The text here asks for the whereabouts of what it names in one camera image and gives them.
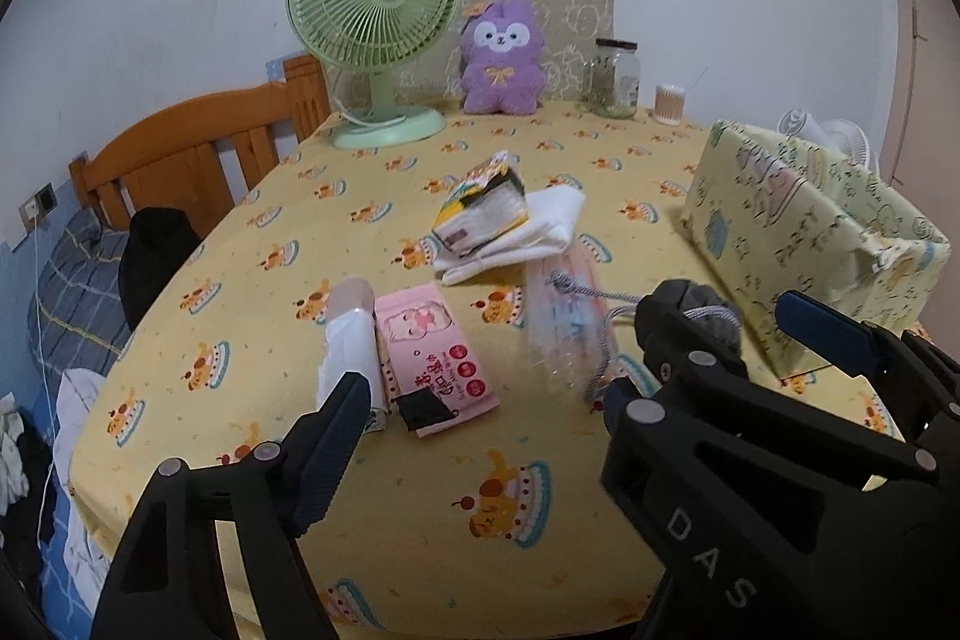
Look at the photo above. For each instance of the patterned fabric storage box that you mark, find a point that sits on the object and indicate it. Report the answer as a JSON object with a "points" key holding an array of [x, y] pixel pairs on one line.
{"points": [[795, 220]]}

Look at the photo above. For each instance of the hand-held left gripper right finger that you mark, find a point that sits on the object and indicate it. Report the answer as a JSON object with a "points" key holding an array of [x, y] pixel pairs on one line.
{"points": [[616, 396]]}

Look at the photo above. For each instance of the dark clothes pile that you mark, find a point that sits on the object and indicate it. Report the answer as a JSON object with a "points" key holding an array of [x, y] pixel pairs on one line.
{"points": [[22, 460]]}

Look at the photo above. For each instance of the yellow tissue pack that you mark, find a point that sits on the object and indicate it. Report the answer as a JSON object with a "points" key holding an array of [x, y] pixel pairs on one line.
{"points": [[480, 205]]}

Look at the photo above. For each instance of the pink wet wipes pack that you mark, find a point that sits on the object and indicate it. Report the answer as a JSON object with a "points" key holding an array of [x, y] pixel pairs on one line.
{"points": [[427, 340]]}

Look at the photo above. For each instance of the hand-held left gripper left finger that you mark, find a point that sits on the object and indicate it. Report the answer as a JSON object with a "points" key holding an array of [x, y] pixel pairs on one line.
{"points": [[324, 460]]}

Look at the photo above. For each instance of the glass jar with black lid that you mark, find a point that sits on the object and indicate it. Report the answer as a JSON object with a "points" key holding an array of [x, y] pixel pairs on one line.
{"points": [[613, 85]]}

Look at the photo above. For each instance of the green table fan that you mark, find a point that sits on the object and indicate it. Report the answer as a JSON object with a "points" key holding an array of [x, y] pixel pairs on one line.
{"points": [[375, 10]]}

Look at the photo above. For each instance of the wall socket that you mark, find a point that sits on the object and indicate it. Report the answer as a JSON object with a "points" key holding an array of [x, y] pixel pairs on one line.
{"points": [[37, 206]]}

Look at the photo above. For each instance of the wooden bed headboard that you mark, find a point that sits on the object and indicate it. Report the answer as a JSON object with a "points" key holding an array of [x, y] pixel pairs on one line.
{"points": [[187, 138]]}

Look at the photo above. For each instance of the white garment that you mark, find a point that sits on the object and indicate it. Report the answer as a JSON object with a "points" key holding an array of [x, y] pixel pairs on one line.
{"points": [[79, 400]]}

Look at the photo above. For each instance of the patterned cardboard panel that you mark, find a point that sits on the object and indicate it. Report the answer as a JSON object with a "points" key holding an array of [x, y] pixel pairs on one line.
{"points": [[577, 3]]}

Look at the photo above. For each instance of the cotton swab container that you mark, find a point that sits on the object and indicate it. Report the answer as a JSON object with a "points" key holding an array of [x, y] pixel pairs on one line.
{"points": [[669, 106]]}

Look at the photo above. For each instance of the beige door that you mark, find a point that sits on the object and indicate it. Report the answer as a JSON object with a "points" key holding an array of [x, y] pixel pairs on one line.
{"points": [[930, 48]]}

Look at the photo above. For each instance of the purple plush toy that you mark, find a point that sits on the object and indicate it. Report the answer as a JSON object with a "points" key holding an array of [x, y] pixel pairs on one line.
{"points": [[501, 78]]}

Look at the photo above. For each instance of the yellow printed tablecloth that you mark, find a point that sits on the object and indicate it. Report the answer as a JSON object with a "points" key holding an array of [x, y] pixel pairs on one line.
{"points": [[375, 535]]}

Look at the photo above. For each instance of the white standing fan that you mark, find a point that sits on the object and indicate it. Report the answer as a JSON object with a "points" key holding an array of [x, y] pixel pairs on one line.
{"points": [[840, 138]]}

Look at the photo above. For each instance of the black cloth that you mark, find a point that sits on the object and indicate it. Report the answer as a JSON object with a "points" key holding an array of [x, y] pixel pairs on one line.
{"points": [[159, 265]]}

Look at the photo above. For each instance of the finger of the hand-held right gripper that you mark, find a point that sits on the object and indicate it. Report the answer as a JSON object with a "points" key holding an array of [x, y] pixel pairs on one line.
{"points": [[821, 329], [675, 460]]}

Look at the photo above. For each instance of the blue plaid pillow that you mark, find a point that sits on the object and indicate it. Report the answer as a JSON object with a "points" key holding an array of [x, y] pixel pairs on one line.
{"points": [[71, 287]]}

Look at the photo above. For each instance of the clear plastic pouch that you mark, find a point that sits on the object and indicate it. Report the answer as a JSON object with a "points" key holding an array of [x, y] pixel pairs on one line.
{"points": [[570, 340]]}

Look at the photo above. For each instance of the white towel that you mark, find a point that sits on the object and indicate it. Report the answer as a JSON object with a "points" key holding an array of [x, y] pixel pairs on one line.
{"points": [[547, 220]]}

